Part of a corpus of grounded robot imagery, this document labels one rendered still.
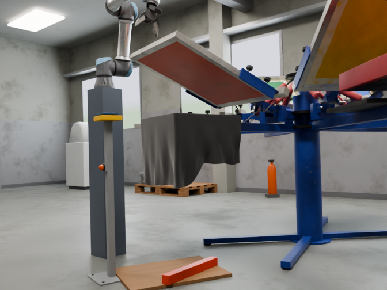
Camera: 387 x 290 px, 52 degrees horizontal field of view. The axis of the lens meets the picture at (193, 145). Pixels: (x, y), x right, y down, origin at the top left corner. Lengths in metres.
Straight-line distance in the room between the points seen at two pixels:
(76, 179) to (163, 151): 6.45
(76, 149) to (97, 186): 5.79
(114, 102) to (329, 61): 1.47
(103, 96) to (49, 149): 7.91
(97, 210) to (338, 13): 1.98
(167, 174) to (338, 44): 1.21
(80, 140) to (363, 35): 6.99
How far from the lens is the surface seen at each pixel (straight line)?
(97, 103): 2.89
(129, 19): 3.01
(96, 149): 2.89
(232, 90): 2.67
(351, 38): 2.41
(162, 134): 2.34
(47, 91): 10.84
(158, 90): 8.44
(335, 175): 6.21
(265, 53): 6.87
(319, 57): 2.44
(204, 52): 2.32
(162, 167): 2.37
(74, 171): 8.80
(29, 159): 10.46
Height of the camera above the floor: 0.73
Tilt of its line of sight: 1 degrees up
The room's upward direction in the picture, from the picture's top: 2 degrees counter-clockwise
